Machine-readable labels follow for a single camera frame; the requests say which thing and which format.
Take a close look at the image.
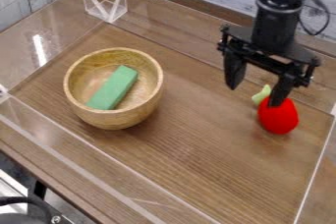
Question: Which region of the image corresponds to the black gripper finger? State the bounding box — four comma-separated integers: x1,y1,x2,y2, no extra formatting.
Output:
224,49,246,89
268,74,294,107

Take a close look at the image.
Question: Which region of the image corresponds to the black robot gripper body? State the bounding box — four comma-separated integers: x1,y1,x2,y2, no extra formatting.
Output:
216,0,322,88

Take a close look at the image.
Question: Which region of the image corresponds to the green rectangular block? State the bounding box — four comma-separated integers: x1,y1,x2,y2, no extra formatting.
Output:
85,65,137,110

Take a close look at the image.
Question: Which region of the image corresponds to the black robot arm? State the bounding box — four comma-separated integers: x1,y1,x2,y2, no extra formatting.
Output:
217,0,324,107

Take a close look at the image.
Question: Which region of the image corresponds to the brown wooden bowl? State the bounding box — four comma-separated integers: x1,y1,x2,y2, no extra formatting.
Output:
62,47,164,130

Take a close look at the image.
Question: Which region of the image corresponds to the red plush strawberry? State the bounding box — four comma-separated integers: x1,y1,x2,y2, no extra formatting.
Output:
252,84,298,135

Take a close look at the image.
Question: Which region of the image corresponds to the clear acrylic corner bracket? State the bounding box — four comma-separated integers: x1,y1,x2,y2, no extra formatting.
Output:
82,0,126,24

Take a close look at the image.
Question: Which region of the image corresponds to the clear acrylic tray wall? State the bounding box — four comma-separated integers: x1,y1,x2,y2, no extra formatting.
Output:
0,85,220,224

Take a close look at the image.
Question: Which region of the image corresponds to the black table frame leg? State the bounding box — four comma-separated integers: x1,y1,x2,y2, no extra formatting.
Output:
28,180,74,224

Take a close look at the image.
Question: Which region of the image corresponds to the black cable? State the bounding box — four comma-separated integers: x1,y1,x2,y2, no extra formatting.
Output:
0,196,53,224

